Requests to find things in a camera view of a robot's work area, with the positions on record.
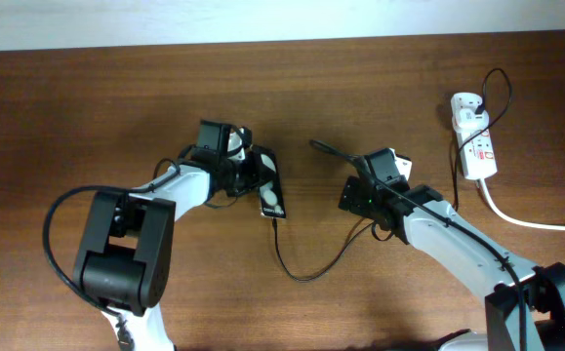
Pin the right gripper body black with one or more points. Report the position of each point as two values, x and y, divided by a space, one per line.
361 200

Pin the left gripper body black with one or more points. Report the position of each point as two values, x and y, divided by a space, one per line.
242 174

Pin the black smartphone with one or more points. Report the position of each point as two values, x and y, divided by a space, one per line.
270 191

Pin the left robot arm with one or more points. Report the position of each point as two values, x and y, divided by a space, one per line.
124 257

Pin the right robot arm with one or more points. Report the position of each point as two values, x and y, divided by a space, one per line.
524 302

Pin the white power strip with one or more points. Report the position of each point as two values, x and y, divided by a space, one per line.
477 153

